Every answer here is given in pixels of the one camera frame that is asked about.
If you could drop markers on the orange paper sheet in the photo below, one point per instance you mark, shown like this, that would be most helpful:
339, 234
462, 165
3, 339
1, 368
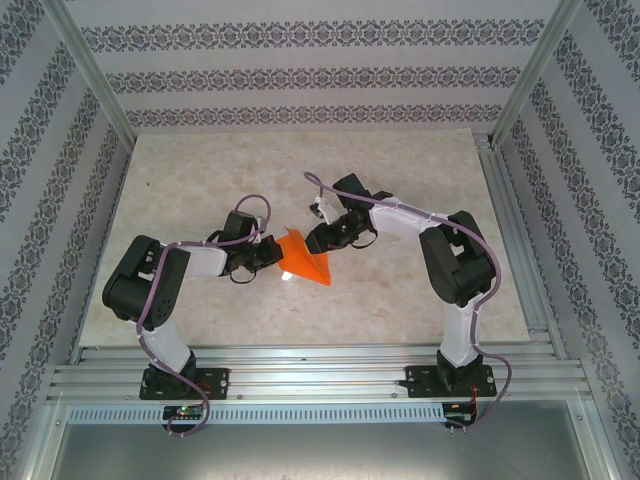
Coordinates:
305, 260

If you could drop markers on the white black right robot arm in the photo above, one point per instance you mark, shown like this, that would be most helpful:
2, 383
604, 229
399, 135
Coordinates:
400, 220

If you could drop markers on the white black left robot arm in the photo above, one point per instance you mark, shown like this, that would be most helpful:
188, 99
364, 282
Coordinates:
160, 295

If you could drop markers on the grey sheet metal panel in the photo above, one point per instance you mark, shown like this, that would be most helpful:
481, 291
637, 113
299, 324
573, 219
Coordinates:
320, 455

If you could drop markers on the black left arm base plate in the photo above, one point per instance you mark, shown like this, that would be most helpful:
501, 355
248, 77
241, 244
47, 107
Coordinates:
220, 382

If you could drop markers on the aluminium mounting rail frame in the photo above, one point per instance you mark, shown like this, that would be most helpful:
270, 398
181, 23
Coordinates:
310, 372

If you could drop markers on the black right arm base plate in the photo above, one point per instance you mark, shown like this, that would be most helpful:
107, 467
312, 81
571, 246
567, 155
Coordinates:
417, 380

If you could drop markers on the aluminium side rail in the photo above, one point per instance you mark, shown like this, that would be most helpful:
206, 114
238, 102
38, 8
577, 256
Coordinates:
511, 210

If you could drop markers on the aluminium corner post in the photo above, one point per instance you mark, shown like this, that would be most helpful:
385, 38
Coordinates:
90, 70
535, 70

